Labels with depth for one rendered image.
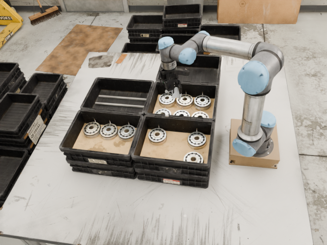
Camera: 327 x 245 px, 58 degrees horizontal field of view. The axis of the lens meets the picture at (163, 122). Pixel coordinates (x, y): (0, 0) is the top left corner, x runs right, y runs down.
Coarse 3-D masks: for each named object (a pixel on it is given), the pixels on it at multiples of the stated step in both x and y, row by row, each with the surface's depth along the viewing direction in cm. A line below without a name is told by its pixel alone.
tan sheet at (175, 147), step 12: (168, 132) 172; (180, 132) 171; (144, 144) 167; (168, 144) 166; (180, 144) 165; (144, 156) 162; (156, 156) 161; (168, 156) 160; (180, 156) 160; (204, 156) 158
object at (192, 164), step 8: (144, 120) 166; (184, 120) 164; (192, 120) 163; (200, 120) 162; (208, 120) 162; (136, 144) 155; (208, 152) 148; (144, 160) 149; (152, 160) 148; (160, 160) 147; (168, 160) 146; (176, 160) 146; (208, 160) 144
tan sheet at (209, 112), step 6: (156, 102) 189; (156, 108) 185; (162, 108) 185; (168, 108) 185; (174, 108) 184; (180, 108) 184; (192, 108) 183; (210, 108) 182; (192, 114) 180; (210, 114) 178
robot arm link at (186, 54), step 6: (186, 42) 141; (192, 42) 141; (174, 48) 140; (180, 48) 138; (186, 48) 137; (192, 48) 139; (174, 54) 139; (180, 54) 137; (186, 54) 135; (192, 54) 137; (180, 60) 139; (186, 60) 136; (192, 60) 139
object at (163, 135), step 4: (156, 128) 170; (160, 128) 170; (152, 132) 168; (164, 132) 168; (148, 136) 167; (152, 136) 166; (164, 136) 166; (152, 140) 164; (156, 140) 164; (160, 140) 164
